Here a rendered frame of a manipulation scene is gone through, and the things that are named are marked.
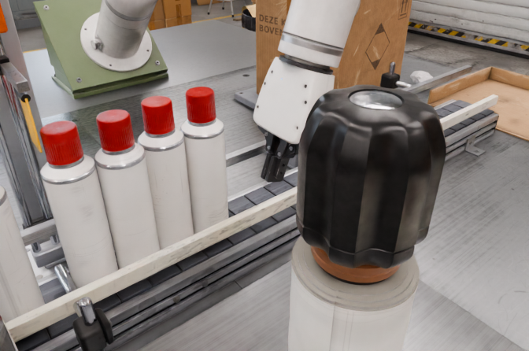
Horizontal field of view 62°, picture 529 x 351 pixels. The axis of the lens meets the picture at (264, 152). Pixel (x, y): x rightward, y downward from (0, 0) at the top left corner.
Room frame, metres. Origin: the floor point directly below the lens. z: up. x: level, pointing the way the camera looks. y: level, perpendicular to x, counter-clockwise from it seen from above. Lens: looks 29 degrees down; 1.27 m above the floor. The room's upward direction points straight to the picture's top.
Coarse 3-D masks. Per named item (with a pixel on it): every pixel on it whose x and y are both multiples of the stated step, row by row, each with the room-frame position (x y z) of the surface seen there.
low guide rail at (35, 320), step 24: (456, 120) 0.78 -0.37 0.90; (288, 192) 0.52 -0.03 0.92; (240, 216) 0.46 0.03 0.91; (264, 216) 0.48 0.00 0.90; (192, 240) 0.41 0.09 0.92; (216, 240) 0.43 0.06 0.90; (144, 264) 0.37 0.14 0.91; (168, 264) 0.39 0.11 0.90; (96, 288) 0.34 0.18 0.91; (120, 288) 0.35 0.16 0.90; (48, 312) 0.31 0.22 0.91; (72, 312) 0.32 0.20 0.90; (24, 336) 0.29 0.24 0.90
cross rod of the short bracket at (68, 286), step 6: (60, 264) 0.38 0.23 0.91; (54, 270) 0.37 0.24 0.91; (60, 270) 0.37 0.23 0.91; (66, 270) 0.37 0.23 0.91; (60, 276) 0.36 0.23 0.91; (66, 276) 0.36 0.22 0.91; (60, 282) 0.35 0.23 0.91; (66, 282) 0.35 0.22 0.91; (72, 282) 0.35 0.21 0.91; (66, 288) 0.34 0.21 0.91; (72, 288) 0.34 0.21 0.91; (78, 300) 0.32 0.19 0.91; (78, 306) 0.32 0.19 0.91; (78, 312) 0.31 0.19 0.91
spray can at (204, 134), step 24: (192, 96) 0.46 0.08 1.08; (192, 120) 0.46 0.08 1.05; (216, 120) 0.47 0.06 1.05; (192, 144) 0.45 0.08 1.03; (216, 144) 0.45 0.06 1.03; (192, 168) 0.45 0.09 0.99; (216, 168) 0.45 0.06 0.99; (192, 192) 0.45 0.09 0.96; (216, 192) 0.45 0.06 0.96; (192, 216) 0.46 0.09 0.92; (216, 216) 0.45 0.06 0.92
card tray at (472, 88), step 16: (464, 80) 1.12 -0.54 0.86; (480, 80) 1.18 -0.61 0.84; (496, 80) 1.19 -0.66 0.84; (512, 80) 1.15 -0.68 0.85; (528, 80) 1.12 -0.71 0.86; (432, 96) 1.03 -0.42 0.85; (448, 96) 1.07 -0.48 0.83; (464, 96) 1.07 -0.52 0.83; (480, 96) 1.07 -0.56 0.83; (512, 96) 1.07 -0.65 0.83; (528, 96) 1.07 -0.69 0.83; (496, 112) 0.97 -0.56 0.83; (512, 112) 0.97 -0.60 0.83; (528, 112) 0.97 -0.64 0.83; (496, 128) 0.88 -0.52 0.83; (512, 128) 0.88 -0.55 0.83; (528, 128) 0.88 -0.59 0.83
